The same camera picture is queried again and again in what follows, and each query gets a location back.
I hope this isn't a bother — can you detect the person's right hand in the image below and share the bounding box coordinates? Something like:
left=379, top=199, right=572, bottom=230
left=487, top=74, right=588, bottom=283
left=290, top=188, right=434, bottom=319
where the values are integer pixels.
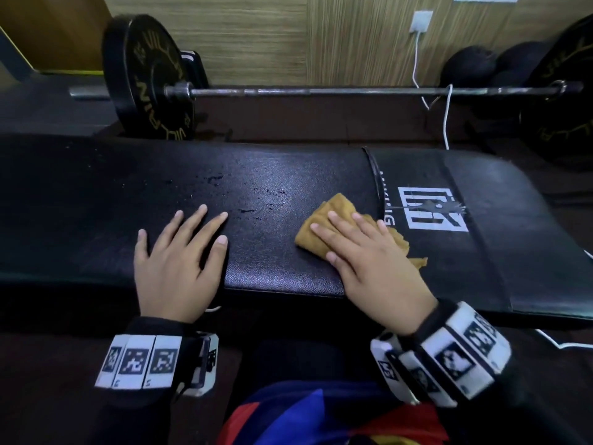
left=309, top=210, right=439, bottom=337

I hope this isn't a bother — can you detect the person's left hand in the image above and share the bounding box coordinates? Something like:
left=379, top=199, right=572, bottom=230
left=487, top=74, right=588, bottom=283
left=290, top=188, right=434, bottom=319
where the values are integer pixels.
left=133, top=204, right=229, bottom=325

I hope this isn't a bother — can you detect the brown cleaning cloth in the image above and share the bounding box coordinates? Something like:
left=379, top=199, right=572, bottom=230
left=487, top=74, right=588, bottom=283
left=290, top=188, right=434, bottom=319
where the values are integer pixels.
left=295, top=193, right=428, bottom=272

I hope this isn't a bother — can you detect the black white print bench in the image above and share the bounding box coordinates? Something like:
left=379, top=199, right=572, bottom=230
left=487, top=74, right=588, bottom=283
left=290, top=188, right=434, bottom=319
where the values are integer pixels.
left=0, top=133, right=593, bottom=328

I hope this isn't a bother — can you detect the person's right forearm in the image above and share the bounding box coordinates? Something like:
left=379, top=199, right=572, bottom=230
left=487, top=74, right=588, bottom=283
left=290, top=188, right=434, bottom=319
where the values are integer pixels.
left=435, top=356, right=593, bottom=445

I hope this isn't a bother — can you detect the person's left forearm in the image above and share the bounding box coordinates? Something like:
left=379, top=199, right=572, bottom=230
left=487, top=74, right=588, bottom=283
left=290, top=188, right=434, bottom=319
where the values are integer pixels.
left=92, top=317, right=195, bottom=445

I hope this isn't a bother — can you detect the person's colourful garment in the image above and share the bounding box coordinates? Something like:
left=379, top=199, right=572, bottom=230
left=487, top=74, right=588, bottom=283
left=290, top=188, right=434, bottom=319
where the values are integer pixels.
left=216, top=380, right=450, bottom=445

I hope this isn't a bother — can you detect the left marker wristband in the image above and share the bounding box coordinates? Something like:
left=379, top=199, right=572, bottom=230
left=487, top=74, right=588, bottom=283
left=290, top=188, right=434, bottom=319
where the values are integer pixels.
left=95, top=334, right=184, bottom=391

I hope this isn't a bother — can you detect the marker wristband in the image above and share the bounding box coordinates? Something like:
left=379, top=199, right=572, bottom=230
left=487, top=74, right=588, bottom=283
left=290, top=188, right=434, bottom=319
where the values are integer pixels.
left=398, top=300, right=513, bottom=409
left=95, top=334, right=184, bottom=391

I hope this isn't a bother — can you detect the right marker wristband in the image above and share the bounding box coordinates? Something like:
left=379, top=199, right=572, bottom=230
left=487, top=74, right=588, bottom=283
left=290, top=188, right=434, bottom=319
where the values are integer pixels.
left=398, top=300, right=513, bottom=409

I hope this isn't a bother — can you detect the small black white striped plate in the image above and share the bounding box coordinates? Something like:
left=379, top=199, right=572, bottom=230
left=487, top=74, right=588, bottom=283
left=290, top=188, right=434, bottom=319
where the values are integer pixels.
left=178, top=49, right=210, bottom=88

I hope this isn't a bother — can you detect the black gold lettered weight plate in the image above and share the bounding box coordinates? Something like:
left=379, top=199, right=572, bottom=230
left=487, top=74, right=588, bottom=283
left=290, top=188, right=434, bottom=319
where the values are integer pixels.
left=101, top=13, right=198, bottom=142
left=518, top=13, right=593, bottom=165

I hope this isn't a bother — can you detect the black medicine ball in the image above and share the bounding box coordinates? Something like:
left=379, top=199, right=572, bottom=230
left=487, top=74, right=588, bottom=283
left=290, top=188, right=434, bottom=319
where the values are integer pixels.
left=490, top=40, right=552, bottom=87
left=440, top=44, right=499, bottom=88

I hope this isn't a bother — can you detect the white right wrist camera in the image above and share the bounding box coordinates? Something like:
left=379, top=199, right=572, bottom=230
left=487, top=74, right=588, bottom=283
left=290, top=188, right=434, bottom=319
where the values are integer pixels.
left=369, top=331, right=420, bottom=406

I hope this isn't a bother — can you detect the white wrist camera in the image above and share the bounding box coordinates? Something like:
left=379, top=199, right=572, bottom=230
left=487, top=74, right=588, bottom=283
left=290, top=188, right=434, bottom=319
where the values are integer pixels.
left=369, top=331, right=420, bottom=406
left=178, top=332, right=219, bottom=398

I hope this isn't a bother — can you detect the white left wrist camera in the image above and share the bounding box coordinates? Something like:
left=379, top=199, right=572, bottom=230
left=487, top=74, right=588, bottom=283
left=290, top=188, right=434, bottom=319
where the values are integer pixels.
left=178, top=332, right=219, bottom=398

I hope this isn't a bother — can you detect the white wall socket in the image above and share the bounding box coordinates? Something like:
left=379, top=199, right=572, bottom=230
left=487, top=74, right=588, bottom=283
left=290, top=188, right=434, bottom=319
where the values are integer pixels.
left=410, top=10, right=434, bottom=34

